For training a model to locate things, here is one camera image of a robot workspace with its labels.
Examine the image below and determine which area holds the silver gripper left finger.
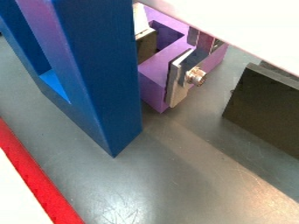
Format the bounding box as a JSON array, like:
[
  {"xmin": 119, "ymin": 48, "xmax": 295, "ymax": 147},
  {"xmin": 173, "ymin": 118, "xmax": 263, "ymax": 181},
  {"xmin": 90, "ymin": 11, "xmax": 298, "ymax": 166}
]
[{"xmin": 134, "ymin": 2, "xmax": 158, "ymax": 64}]

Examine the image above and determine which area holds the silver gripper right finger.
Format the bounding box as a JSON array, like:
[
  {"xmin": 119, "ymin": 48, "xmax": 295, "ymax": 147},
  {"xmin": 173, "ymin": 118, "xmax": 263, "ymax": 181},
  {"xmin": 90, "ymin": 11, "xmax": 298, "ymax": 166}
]
[{"xmin": 165, "ymin": 27, "xmax": 226, "ymax": 108}]

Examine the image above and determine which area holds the purple U-shaped block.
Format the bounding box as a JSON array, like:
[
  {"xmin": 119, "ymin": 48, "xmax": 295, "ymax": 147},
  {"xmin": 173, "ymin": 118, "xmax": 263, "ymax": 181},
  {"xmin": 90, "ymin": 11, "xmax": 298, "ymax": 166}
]
[{"xmin": 137, "ymin": 5, "xmax": 230, "ymax": 114}]

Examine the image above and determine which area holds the black angled fixture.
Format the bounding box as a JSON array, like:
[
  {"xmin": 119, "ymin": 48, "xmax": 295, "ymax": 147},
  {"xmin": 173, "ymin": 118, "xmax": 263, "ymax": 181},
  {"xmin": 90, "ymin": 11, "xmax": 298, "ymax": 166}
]
[{"xmin": 223, "ymin": 61, "xmax": 299, "ymax": 159}]

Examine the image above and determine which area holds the red slotted board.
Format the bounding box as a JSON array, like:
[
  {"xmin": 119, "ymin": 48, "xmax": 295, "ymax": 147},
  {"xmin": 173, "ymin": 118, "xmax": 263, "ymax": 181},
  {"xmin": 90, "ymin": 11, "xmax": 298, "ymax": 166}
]
[{"xmin": 0, "ymin": 118, "xmax": 86, "ymax": 224}]

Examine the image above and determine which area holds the blue U-shaped block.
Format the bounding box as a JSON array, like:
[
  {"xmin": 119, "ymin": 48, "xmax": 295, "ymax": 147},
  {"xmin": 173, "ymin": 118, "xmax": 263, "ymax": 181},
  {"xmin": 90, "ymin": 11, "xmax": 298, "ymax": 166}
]
[{"xmin": 0, "ymin": 0, "xmax": 142, "ymax": 157}]

